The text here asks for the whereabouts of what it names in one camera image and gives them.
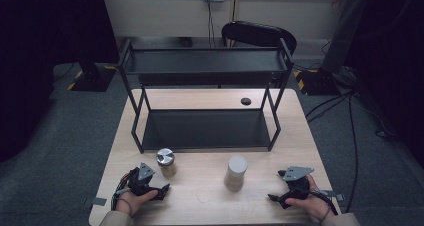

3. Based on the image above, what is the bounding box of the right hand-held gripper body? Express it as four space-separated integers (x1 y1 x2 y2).
277 166 315 200

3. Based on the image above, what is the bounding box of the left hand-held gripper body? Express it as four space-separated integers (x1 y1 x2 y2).
127 162 157 197

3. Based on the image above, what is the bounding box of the person's left hand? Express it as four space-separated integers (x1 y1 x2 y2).
116 189 160 218

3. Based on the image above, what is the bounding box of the person's right hand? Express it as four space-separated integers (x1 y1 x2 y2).
284 174 331 222

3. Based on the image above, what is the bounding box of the glass jar with silver lid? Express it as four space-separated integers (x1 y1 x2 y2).
155 147 179 179

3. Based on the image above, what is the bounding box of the grey tape strip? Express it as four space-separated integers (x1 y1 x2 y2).
320 189 345 202
82 196 108 207

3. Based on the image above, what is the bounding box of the pale cylindrical cup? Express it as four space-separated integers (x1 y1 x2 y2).
223 154 249 193

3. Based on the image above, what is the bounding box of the black metal two-tier shelf rack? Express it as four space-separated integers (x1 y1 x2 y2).
116 37 296 155

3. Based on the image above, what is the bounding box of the black stand base striped tape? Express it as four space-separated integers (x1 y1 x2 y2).
292 67 342 97
66 60 118 93

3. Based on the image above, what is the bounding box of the black curtain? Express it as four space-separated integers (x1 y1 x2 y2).
0 0 121 164
343 0 424 169

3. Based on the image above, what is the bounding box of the black chair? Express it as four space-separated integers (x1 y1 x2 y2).
221 20 298 56

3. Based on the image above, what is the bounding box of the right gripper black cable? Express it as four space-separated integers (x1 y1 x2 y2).
309 188 340 217

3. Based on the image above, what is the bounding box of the long black floor cable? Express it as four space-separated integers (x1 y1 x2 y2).
344 91 360 214

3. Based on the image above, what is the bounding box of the grey stand post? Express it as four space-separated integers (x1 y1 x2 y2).
320 0 369 76

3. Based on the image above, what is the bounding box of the black cable from wall socket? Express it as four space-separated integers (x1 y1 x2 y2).
206 0 217 49

